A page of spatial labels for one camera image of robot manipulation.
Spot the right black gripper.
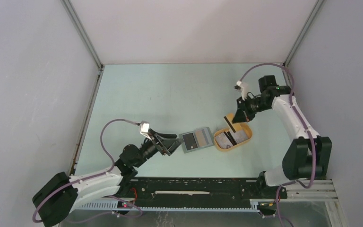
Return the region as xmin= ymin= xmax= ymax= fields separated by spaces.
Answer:
xmin=232 ymin=95 xmax=270 ymax=124

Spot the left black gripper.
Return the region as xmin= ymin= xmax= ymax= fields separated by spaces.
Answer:
xmin=134 ymin=128 xmax=183 ymax=168

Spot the black vip card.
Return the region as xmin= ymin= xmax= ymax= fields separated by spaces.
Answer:
xmin=225 ymin=131 xmax=237 ymax=146
xmin=182 ymin=132 xmax=198 ymax=151

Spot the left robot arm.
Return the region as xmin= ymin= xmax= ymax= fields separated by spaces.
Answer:
xmin=32 ymin=130 xmax=183 ymax=227

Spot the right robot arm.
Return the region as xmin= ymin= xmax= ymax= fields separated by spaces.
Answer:
xmin=232 ymin=75 xmax=332 ymax=198

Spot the large white card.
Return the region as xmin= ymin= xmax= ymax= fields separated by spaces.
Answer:
xmin=231 ymin=130 xmax=249 ymax=144

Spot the orange plastic tray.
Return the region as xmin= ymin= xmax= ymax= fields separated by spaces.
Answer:
xmin=213 ymin=113 xmax=253 ymax=152

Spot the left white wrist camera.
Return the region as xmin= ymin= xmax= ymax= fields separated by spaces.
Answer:
xmin=138 ymin=121 xmax=151 ymax=140

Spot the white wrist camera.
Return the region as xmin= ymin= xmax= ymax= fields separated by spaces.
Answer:
xmin=234 ymin=80 xmax=251 ymax=101
xmin=138 ymin=121 xmax=151 ymax=140

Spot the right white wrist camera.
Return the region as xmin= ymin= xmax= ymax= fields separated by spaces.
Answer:
xmin=234 ymin=80 xmax=251 ymax=101

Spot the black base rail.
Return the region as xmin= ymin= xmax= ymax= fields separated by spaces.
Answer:
xmin=115 ymin=177 xmax=287 ymax=209

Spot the aluminium frame rail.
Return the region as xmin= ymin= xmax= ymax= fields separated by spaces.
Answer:
xmin=54 ymin=178 xmax=339 ymax=214

